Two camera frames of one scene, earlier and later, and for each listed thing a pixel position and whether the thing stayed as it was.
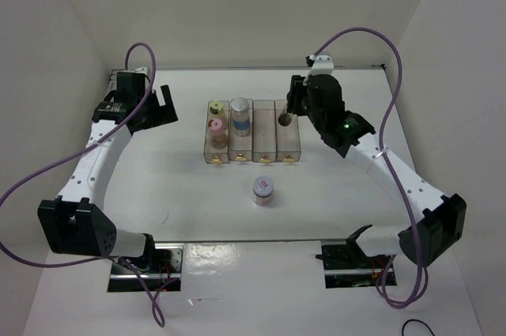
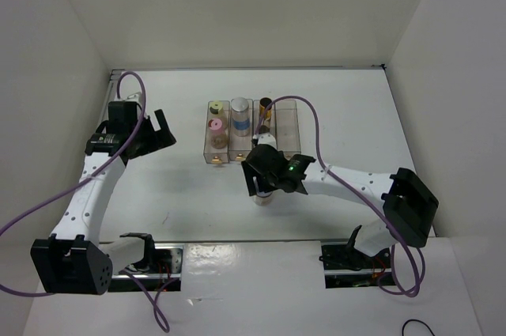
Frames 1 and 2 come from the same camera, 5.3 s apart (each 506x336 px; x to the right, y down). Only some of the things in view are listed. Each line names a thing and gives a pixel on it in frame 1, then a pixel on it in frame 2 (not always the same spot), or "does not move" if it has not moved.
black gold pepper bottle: x=285 y=119 -> x=263 y=103
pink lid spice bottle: x=218 y=136 does not move
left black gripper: x=164 y=115 -> x=160 y=138
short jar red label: x=262 y=190 does not move
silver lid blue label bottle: x=239 y=107 does not move
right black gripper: x=298 y=87 -> x=249 y=172
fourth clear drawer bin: x=287 y=137 does not move
